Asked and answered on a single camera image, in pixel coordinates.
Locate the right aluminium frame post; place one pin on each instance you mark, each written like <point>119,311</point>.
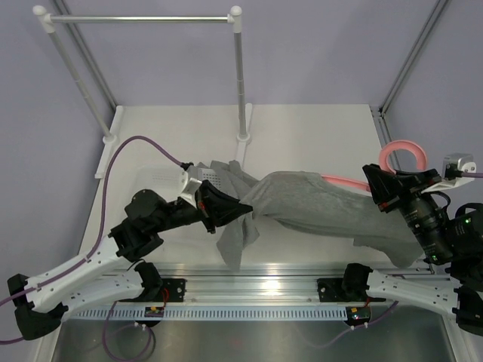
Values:
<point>417,48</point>

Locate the aluminium frame post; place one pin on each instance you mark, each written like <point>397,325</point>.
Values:
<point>417,48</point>
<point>90,63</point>

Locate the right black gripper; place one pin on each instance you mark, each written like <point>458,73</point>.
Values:
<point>392,190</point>

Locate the left aluminium frame post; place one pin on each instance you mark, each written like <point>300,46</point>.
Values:
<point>90,63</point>

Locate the white plastic basket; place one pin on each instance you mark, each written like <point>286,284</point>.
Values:
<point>166,181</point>

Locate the white clothes rack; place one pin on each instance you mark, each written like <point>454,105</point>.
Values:
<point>48,22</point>

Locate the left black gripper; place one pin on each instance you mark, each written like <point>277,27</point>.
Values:
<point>216,208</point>

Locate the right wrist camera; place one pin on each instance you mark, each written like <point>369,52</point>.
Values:
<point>458,170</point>

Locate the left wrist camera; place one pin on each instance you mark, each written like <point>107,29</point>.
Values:
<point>189,184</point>

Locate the aluminium mounting rail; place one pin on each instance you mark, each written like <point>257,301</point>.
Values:
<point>273,283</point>

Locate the grey t shirt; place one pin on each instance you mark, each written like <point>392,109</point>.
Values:
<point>305,202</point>

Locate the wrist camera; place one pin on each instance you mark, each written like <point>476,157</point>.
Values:
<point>458,170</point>
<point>189,184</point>

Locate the white slotted cable duct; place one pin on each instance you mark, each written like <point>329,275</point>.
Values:
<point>212,313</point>

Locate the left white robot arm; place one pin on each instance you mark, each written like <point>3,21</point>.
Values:
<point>115,270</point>

